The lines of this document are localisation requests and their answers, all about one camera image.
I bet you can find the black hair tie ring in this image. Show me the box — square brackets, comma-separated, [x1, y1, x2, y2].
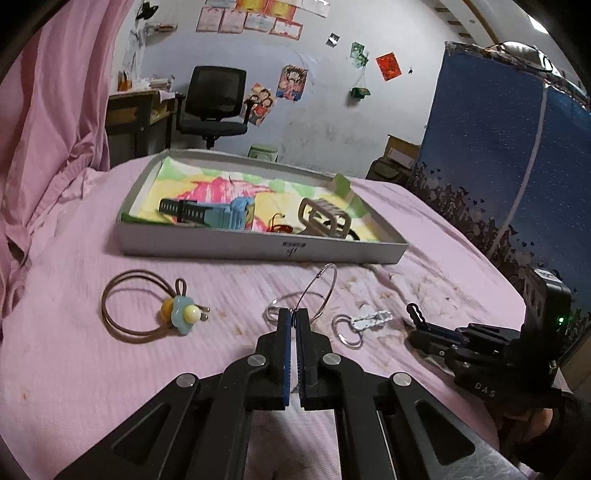
[322, 220, 363, 243]

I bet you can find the brown flower hair tie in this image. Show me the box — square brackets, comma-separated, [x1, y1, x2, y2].
[100, 268, 212, 344]

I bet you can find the large silver wire hoop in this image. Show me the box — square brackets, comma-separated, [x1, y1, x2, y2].
[263, 263, 338, 325]

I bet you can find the beige hair claw clip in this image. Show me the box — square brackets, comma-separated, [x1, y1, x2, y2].
[297, 198, 352, 239]

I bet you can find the red braided cord bracelet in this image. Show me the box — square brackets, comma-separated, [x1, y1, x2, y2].
[265, 212, 295, 234]

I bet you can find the person's right hand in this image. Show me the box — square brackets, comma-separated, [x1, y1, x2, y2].
[487, 404, 554, 466]

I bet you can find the pink bed sheet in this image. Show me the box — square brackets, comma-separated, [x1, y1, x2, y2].
[1, 159, 525, 479]

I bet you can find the colourful painted paper lining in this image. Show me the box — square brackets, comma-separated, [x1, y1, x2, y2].
[121, 156, 383, 242]

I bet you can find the blue starry fabric wardrobe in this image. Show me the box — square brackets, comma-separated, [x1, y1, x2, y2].
[408, 42, 590, 313]

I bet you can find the blue kids smartwatch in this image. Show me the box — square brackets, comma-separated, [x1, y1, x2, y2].
[158, 197, 256, 231]

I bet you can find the white shallow cardboard tray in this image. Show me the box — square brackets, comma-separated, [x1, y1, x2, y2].
[114, 150, 409, 264]

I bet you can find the green plastic stool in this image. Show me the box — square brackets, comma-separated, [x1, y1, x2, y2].
[247, 144, 279, 163]

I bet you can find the red paper square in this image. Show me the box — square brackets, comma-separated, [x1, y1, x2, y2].
[376, 52, 402, 81]

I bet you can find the cartoon family poster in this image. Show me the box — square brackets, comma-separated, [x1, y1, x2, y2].
[240, 83, 276, 127]

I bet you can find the anime character poster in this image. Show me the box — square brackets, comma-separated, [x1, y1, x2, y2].
[276, 65, 308, 102]

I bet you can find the black office chair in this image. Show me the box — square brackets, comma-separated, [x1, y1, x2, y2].
[175, 66, 254, 150]

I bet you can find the wooden desk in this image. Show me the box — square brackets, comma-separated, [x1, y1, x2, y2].
[105, 89, 176, 167]

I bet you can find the pink curtain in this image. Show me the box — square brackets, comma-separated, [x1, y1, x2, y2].
[1, 1, 132, 316]

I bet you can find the silver ring with hair clip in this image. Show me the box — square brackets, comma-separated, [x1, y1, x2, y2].
[329, 308, 395, 349]

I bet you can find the black camera box green light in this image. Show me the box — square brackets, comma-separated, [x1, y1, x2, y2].
[522, 266, 572, 362]

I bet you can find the cardboard box by wall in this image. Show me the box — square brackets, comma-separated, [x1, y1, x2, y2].
[366, 135, 421, 186]

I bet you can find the green hanging wall ornament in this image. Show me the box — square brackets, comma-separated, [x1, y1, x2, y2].
[349, 74, 372, 100]

